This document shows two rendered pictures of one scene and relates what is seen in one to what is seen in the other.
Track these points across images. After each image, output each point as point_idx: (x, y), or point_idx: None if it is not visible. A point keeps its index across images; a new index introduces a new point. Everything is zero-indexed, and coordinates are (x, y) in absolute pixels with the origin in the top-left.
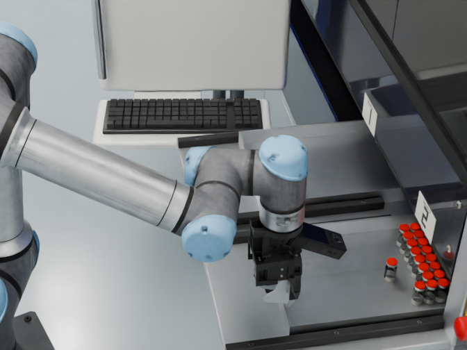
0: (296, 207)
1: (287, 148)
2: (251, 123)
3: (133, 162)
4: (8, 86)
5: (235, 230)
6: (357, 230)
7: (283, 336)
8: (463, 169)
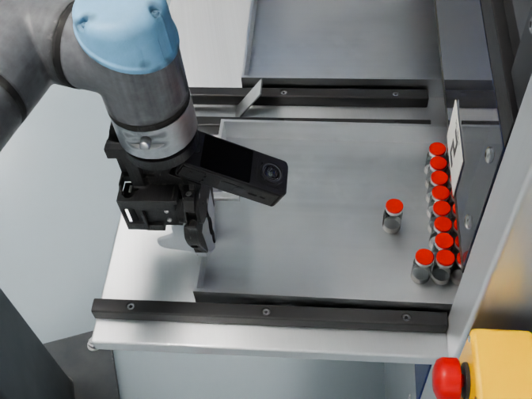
0: (156, 122)
1: (119, 5)
2: None
3: None
4: None
5: None
6: (370, 138)
7: (183, 302)
8: (504, 88)
